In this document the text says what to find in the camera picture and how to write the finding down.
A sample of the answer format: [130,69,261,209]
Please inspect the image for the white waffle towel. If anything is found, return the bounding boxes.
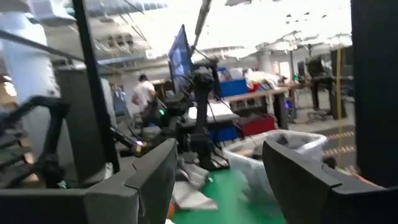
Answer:
[172,182,219,212]

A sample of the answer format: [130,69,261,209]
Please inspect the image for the grey desk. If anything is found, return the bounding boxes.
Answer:
[183,102,242,130]

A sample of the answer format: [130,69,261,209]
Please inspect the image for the grey pole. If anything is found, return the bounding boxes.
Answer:
[191,0,214,55]

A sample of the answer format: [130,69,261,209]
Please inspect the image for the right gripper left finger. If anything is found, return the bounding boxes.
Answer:
[83,138,178,224]

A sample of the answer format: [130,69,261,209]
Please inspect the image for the plain orange towel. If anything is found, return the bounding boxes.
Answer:
[166,203,177,220]

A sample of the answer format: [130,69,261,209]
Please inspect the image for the computer monitor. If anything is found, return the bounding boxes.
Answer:
[167,24,195,94]

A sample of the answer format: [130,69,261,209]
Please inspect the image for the black board on stand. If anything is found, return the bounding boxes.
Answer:
[350,0,398,189]

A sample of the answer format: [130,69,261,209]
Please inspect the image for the white paper sheet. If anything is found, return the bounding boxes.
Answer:
[188,102,234,121]

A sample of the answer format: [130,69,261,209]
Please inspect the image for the person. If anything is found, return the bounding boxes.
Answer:
[131,73,159,121]

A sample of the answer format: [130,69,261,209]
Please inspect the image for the grey panel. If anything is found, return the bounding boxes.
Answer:
[55,67,118,184]

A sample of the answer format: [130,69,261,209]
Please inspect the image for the clear square plastic container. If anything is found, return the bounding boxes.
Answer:
[223,129,329,206]

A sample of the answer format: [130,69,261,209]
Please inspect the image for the green table mat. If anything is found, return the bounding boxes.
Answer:
[170,167,287,224]

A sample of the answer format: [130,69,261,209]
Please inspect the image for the red storage bin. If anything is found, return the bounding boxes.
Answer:
[236,113,277,138]

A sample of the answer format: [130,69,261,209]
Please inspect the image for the blue storage bin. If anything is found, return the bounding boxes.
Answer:
[217,67,249,98]

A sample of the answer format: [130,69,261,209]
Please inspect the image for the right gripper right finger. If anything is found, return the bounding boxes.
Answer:
[262,139,386,224]

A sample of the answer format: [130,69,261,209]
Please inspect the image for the dark grey towel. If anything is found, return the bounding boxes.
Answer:
[236,132,312,159]

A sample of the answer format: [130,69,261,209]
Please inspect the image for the grey plaid towel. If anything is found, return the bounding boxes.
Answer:
[175,157,214,190]

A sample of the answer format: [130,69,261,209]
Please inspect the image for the wooden workbench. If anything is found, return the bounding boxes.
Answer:
[222,85,292,130]

